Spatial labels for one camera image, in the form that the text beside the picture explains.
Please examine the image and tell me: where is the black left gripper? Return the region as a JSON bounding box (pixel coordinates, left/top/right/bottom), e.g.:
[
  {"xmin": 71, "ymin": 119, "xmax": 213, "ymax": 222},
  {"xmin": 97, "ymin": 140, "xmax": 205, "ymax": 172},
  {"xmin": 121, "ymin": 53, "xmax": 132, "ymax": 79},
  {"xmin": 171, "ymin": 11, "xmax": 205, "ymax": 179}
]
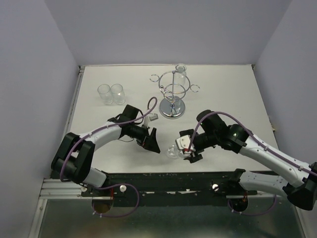
[{"xmin": 129, "ymin": 123, "xmax": 160, "ymax": 153}]

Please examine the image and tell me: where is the clear wine glass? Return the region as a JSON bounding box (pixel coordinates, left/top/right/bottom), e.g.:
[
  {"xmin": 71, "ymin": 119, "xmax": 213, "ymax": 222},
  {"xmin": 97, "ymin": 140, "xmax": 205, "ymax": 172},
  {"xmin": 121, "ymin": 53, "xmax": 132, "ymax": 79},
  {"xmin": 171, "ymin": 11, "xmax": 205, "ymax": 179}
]
[
  {"xmin": 97, "ymin": 84, "xmax": 113, "ymax": 105},
  {"xmin": 110, "ymin": 84, "xmax": 125, "ymax": 105},
  {"xmin": 174, "ymin": 63, "xmax": 187, "ymax": 86},
  {"xmin": 166, "ymin": 144, "xmax": 185, "ymax": 160}
]

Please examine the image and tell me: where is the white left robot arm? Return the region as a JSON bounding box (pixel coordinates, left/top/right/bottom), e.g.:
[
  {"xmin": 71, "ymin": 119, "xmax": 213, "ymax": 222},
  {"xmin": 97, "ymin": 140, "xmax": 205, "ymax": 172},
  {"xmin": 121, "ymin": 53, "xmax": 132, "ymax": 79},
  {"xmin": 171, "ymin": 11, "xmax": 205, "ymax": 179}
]
[{"xmin": 51, "ymin": 105, "xmax": 160, "ymax": 196}]

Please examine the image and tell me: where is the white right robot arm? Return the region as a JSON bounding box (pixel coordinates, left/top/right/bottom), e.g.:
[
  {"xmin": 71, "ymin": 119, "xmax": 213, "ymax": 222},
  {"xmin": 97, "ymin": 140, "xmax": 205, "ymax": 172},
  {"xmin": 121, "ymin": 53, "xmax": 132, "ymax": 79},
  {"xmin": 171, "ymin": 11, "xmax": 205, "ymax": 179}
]
[{"xmin": 175, "ymin": 110, "xmax": 317, "ymax": 211}]

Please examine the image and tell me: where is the chrome wine glass rack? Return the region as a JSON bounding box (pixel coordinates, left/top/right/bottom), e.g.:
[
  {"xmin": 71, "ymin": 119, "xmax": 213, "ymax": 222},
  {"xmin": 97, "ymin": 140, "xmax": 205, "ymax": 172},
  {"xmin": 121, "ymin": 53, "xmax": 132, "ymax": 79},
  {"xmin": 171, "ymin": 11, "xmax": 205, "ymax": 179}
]
[{"xmin": 149, "ymin": 69, "xmax": 200, "ymax": 119}]

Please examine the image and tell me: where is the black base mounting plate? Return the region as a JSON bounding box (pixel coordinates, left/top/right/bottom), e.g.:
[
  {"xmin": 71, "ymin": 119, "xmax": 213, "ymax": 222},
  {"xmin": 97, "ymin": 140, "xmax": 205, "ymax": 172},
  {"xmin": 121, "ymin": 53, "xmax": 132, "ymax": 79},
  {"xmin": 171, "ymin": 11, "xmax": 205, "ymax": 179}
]
[{"xmin": 81, "ymin": 170, "xmax": 256, "ymax": 207}]

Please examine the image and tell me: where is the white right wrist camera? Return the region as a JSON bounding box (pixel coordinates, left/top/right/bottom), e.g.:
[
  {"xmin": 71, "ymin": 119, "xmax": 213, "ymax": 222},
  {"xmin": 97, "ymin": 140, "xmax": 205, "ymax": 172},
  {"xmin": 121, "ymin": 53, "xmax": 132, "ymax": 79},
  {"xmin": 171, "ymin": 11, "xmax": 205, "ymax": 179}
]
[{"xmin": 175, "ymin": 135, "xmax": 195, "ymax": 153}]

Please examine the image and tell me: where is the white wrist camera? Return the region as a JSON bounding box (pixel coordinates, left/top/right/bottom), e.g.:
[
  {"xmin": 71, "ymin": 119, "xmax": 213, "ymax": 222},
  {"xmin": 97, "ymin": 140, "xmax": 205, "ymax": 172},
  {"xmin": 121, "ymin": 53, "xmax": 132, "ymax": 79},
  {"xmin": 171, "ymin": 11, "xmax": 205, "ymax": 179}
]
[
  {"xmin": 142, "ymin": 113, "xmax": 159, "ymax": 128},
  {"xmin": 175, "ymin": 135, "xmax": 195, "ymax": 153}
]

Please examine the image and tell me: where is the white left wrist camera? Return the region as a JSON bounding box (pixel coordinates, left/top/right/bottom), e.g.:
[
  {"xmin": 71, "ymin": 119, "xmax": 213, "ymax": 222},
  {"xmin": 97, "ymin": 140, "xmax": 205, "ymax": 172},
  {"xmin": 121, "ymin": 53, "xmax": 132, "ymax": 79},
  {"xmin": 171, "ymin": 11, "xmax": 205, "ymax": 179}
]
[{"xmin": 142, "ymin": 113, "xmax": 159, "ymax": 128}]

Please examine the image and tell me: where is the left aluminium frame rail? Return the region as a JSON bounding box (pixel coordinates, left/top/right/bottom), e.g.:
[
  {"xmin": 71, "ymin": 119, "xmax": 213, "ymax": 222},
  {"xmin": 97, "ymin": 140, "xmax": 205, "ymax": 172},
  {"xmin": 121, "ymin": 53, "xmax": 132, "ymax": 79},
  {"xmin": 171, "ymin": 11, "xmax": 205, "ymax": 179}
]
[{"xmin": 39, "ymin": 65, "xmax": 85, "ymax": 199}]

